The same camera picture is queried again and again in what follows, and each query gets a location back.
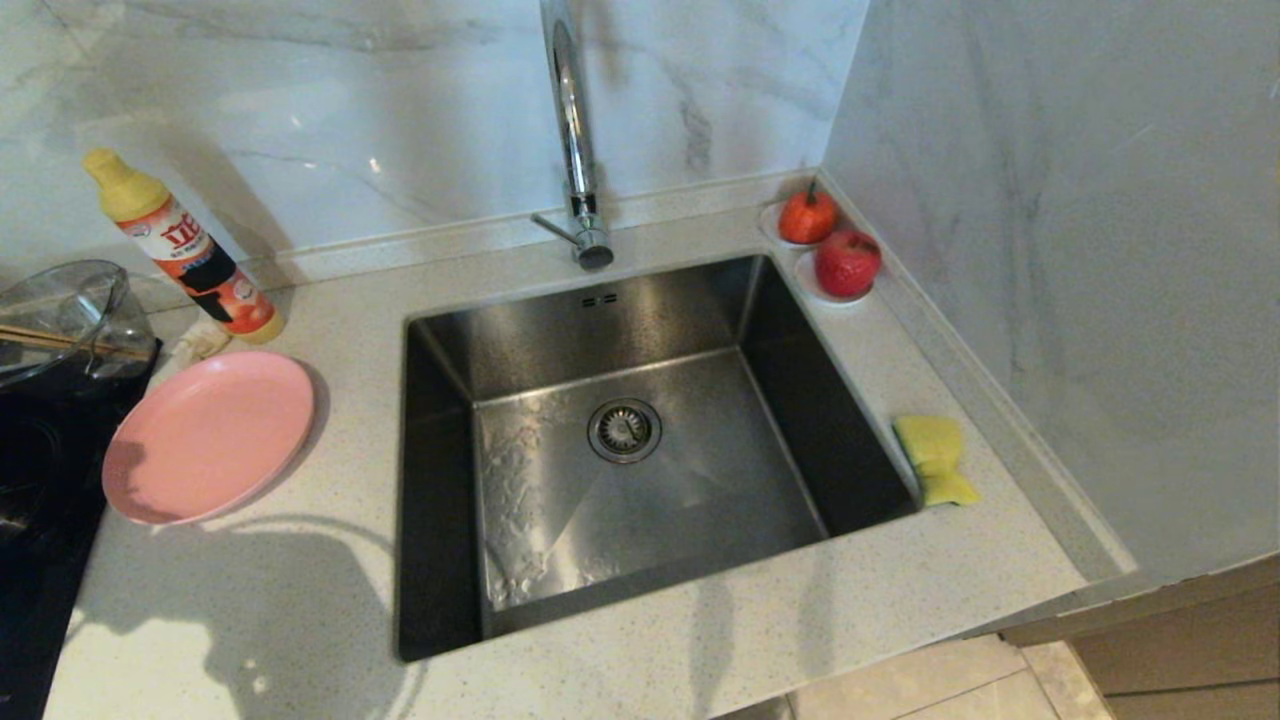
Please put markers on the round metal drain strainer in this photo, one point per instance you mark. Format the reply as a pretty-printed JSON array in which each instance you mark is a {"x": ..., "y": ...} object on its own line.
[{"x": 624, "y": 430}]

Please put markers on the stainless steel sink basin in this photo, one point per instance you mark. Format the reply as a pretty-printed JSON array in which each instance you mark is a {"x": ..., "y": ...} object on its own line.
[{"x": 700, "y": 480}]

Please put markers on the chrome gooseneck faucet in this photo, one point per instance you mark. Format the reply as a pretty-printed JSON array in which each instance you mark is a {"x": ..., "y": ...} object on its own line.
[{"x": 575, "y": 150}]

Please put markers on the pink plate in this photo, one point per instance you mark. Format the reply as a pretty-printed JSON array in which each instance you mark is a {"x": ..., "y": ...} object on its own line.
[{"x": 210, "y": 440}]

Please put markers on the clear glass cup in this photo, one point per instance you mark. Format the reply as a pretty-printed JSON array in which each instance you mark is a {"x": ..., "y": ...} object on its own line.
[{"x": 135, "y": 340}]

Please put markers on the orange dish soap bottle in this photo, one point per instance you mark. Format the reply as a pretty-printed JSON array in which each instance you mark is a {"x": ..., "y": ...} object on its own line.
[{"x": 200, "y": 268}]

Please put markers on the red toy apple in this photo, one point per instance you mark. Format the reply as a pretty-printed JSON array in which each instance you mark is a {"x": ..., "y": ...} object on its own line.
[{"x": 848, "y": 263}]

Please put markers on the red toy tomato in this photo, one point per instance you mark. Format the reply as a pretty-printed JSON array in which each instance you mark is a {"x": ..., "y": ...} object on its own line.
[{"x": 807, "y": 218}]

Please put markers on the wooden chopstick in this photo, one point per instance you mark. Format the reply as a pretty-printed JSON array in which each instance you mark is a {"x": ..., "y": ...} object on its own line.
[
  {"x": 50, "y": 336},
  {"x": 50, "y": 345}
]

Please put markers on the small white dish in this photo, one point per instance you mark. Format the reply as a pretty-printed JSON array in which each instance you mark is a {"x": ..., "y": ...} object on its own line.
[
  {"x": 768, "y": 226},
  {"x": 806, "y": 287}
]

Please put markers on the black induction cooktop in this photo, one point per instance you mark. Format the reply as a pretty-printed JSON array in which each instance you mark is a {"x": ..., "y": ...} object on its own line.
[{"x": 50, "y": 520}]

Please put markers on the light wooden cabinet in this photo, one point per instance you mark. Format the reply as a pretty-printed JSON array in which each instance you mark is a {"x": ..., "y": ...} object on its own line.
[{"x": 1180, "y": 650}]

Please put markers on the yellow sponge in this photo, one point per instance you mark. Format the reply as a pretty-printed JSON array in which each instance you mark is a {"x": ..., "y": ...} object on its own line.
[{"x": 933, "y": 448}]

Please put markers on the clear glass bowl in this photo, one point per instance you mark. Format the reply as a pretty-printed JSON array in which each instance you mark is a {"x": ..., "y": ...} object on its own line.
[{"x": 50, "y": 295}]

